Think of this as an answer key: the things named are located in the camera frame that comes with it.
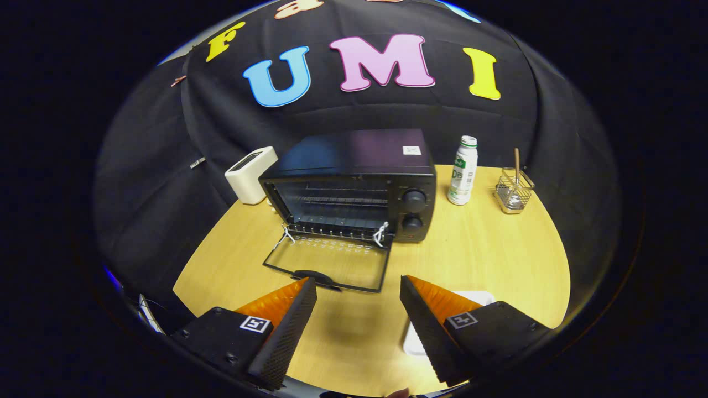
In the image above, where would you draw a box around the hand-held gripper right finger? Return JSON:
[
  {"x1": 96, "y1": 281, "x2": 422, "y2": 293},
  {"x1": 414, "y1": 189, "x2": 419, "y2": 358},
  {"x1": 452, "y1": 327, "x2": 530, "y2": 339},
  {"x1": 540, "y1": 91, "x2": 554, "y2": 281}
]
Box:
[{"x1": 400, "y1": 275, "x2": 554, "y2": 387}]

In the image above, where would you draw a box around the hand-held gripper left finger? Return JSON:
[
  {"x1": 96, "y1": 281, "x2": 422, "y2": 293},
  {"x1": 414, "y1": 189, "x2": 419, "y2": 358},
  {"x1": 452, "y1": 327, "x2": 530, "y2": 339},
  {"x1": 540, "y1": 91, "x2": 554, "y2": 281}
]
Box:
[{"x1": 171, "y1": 277, "x2": 317, "y2": 391}]

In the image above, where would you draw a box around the white square plate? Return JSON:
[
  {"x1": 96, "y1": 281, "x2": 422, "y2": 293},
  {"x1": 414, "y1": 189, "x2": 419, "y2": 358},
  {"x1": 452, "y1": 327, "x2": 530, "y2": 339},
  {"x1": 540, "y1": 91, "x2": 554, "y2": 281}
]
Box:
[{"x1": 403, "y1": 290, "x2": 496, "y2": 357}]

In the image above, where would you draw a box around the black toaster oven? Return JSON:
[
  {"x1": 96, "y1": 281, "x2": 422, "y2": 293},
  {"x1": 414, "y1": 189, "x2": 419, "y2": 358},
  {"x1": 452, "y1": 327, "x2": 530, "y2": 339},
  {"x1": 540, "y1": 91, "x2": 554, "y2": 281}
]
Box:
[{"x1": 259, "y1": 129, "x2": 438, "y2": 294}]

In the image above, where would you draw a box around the white bread toaster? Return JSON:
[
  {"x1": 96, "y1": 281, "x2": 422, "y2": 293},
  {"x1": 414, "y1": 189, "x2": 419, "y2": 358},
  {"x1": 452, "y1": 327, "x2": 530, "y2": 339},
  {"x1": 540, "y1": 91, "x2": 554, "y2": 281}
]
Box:
[{"x1": 225, "y1": 146, "x2": 279, "y2": 205}]

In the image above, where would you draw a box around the white bottle green cap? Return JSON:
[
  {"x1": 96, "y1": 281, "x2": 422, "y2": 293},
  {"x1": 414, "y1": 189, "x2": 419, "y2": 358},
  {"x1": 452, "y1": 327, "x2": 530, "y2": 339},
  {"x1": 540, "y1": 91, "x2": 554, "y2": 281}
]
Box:
[{"x1": 447, "y1": 135, "x2": 478, "y2": 206}]

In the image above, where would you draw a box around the white cable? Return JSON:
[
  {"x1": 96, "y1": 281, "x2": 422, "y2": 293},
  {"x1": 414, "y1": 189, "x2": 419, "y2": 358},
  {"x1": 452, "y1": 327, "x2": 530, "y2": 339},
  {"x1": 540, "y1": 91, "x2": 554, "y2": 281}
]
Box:
[{"x1": 138, "y1": 293, "x2": 165, "y2": 335}]

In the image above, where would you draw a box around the wire mesh holder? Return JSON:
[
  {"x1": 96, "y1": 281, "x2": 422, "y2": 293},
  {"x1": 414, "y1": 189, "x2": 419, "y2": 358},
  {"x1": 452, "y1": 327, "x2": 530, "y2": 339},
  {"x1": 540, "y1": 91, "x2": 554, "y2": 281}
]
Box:
[{"x1": 495, "y1": 167, "x2": 535, "y2": 214}]

